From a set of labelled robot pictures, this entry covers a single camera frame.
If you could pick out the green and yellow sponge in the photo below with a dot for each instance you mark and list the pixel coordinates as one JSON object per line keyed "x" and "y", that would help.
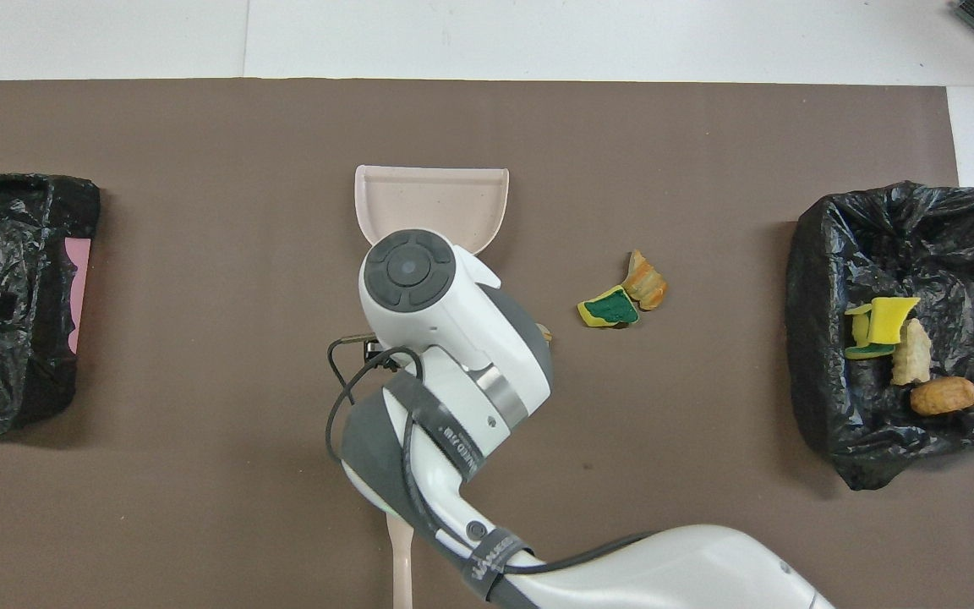
{"x": 610, "y": 309}

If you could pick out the beige plastic dustpan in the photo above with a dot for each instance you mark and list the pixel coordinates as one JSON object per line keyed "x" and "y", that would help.
{"x": 432, "y": 199}

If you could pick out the notched yellow sponge piece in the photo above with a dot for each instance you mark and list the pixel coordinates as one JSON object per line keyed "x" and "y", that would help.
{"x": 893, "y": 319}

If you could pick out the black bag on pink bin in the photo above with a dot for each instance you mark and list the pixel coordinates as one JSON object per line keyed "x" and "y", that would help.
{"x": 13, "y": 372}

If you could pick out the beige brush black bristles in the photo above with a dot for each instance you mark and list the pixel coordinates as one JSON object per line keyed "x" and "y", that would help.
{"x": 400, "y": 567}

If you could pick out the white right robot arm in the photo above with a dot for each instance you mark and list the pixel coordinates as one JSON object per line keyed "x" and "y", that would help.
{"x": 453, "y": 338}

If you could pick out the brown table mat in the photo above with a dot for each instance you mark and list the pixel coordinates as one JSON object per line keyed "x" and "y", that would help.
{"x": 199, "y": 507}

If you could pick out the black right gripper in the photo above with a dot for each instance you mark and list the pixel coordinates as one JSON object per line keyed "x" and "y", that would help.
{"x": 373, "y": 347}

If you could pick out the yellow sponge wedge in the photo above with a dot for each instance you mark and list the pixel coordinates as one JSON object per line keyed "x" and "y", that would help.
{"x": 859, "y": 334}

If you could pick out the brown bread roll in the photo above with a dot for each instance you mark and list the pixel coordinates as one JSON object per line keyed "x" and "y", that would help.
{"x": 944, "y": 396}

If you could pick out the black bag lined bin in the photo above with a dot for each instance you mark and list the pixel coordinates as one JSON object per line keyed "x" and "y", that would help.
{"x": 901, "y": 237}

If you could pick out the pink plastic bin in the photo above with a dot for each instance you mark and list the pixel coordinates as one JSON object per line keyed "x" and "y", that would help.
{"x": 79, "y": 279}

